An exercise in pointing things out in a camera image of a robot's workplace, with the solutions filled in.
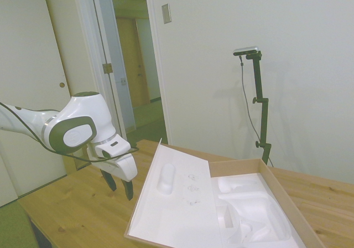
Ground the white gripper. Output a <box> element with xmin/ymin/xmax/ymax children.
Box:
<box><xmin>86</xmin><ymin>144</ymin><xmax>138</xmax><ymax>202</ymax></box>

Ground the cardboard box lid white lining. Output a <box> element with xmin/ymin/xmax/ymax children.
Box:
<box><xmin>123</xmin><ymin>137</ymin><xmax>213</xmax><ymax>248</ymax></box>

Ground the brown cardboard box base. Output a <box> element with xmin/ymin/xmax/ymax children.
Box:
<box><xmin>123</xmin><ymin>158</ymin><xmax>325</xmax><ymax>248</ymax></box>

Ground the white open room door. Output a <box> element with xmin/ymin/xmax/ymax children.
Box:
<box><xmin>91</xmin><ymin>0</ymin><xmax>137</xmax><ymax>135</ymax></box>

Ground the brown wooden hallway door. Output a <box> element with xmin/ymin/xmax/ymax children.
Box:
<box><xmin>116</xmin><ymin>16</ymin><xmax>152</xmax><ymax>108</ymax></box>

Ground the white moulded foam insert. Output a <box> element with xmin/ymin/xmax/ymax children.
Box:
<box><xmin>211</xmin><ymin>172</ymin><xmax>305</xmax><ymax>248</ymax></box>

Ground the white closet door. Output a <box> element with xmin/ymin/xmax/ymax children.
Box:
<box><xmin>0</xmin><ymin>0</ymin><xmax>84</xmax><ymax>208</ymax></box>

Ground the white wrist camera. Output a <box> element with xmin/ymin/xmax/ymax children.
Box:
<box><xmin>95</xmin><ymin>138</ymin><xmax>131</xmax><ymax>160</ymax></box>

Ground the white door frame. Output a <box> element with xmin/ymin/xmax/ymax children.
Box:
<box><xmin>71</xmin><ymin>0</ymin><xmax>174</xmax><ymax>146</ymax></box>

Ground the black camera stand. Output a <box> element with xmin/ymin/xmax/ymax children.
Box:
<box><xmin>245</xmin><ymin>51</ymin><xmax>273</xmax><ymax>166</ymax></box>

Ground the grey camera on stand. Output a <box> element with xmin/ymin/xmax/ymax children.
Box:
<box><xmin>232</xmin><ymin>46</ymin><xmax>261</xmax><ymax>57</ymax></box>

